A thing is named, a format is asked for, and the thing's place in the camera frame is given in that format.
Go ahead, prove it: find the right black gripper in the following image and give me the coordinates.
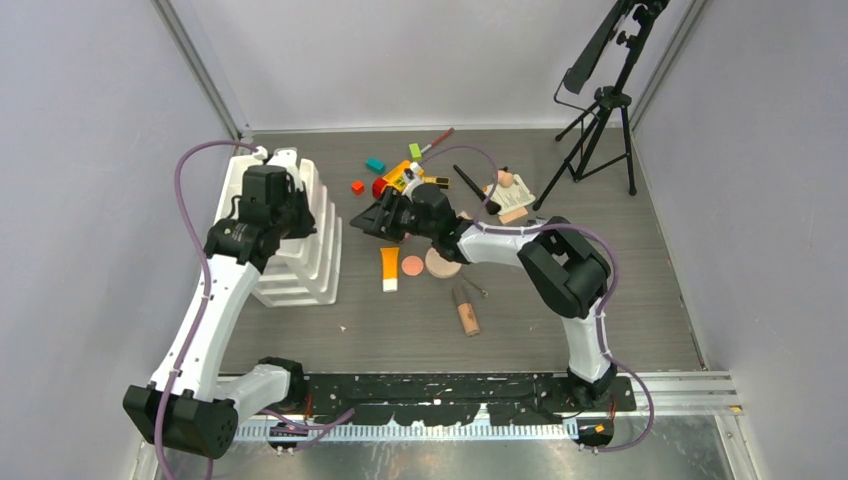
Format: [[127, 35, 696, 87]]
[[350, 187, 437, 245]]

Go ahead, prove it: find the white plastic drawer organizer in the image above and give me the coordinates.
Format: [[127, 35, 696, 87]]
[[213, 153, 344, 309]]

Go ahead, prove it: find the foundation tube grey cap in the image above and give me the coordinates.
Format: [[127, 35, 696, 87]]
[[451, 285, 481, 337]]

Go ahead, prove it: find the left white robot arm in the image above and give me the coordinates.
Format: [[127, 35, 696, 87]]
[[123, 165, 316, 459]]

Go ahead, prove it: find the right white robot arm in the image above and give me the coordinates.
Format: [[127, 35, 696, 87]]
[[350, 184, 617, 411]]

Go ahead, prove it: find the black makeup brush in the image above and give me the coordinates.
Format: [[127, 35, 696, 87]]
[[452, 165, 502, 215]]

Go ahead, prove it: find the red makeup pencil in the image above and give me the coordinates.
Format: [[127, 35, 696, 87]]
[[420, 127, 455, 155]]

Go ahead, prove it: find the gold black lipstick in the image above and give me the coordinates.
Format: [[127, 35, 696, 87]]
[[424, 176, 450, 189]]

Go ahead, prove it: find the yellow toy block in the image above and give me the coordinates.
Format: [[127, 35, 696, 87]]
[[371, 160, 423, 200]]

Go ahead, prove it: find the orange cream tube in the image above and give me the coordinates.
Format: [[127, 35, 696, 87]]
[[380, 246, 400, 293]]

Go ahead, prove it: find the green toy block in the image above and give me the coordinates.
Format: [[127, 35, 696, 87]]
[[408, 143, 422, 162]]

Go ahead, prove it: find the teal toy block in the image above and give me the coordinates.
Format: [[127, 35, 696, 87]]
[[365, 157, 386, 175]]

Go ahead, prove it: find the beige beauty sponge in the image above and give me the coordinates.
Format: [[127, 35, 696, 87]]
[[496, 168, 514, 188]]

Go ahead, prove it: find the black tripod stand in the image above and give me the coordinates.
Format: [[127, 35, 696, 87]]
[[532, 0, 668, 211]]

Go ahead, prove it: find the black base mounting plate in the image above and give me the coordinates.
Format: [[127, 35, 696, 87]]
[[268, 373, 637, 427]]

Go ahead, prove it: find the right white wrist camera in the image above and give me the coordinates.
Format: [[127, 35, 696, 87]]
[[395, 163, 424, 197]]

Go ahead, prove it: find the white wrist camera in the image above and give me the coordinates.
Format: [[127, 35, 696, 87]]
[[249, 146, 299, 176], [395, 163, 424, 197]]

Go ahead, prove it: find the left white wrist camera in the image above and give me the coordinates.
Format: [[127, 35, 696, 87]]
[[249, 146, 299, 176]]

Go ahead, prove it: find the aluminium rail frame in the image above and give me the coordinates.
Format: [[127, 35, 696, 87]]
[[140, 370, 743, 444]]

